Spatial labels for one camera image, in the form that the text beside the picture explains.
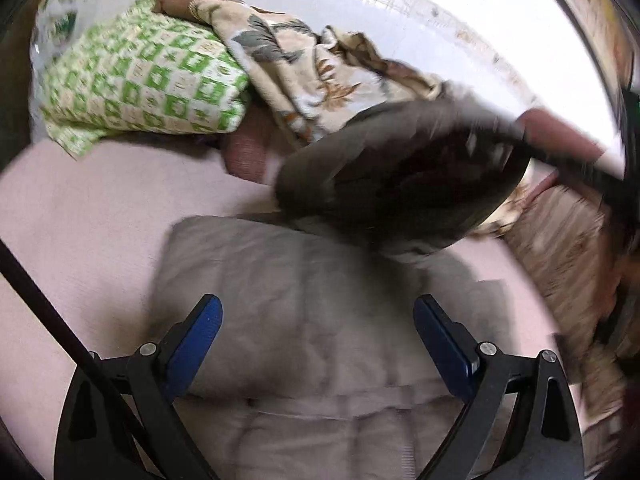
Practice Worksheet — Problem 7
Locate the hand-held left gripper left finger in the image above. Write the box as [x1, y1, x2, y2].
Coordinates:
[54, 294, 223, 480]

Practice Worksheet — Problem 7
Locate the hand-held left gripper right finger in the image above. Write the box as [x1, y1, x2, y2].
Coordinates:
[413, 294, 585, 480]

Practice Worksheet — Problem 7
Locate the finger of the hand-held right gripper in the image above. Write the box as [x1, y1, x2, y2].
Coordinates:
[492, 117, 623, 201]

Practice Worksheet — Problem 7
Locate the grey quilted jacket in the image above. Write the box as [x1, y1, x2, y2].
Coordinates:
[150, 97, 536, 480]

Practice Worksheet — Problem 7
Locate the striped maroon sofa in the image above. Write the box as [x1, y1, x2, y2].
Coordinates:
[502, 109, 640, 480]

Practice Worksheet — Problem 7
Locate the mauve pillow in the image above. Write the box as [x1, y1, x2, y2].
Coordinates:
[222, 105, 288, 185]

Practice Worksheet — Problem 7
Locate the green checked pillow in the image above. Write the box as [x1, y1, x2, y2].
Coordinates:
[39, 0, 251, 158]

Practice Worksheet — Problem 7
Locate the beige leaf-print blanket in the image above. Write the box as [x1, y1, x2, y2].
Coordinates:
[152, 0, 536, 238]

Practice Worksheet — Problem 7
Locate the printed plastic bag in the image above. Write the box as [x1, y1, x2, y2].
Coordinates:
[31, 0, 81, 63]

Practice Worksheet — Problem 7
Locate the black cable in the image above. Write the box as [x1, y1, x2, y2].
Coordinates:
[0, 239, 151, 463]

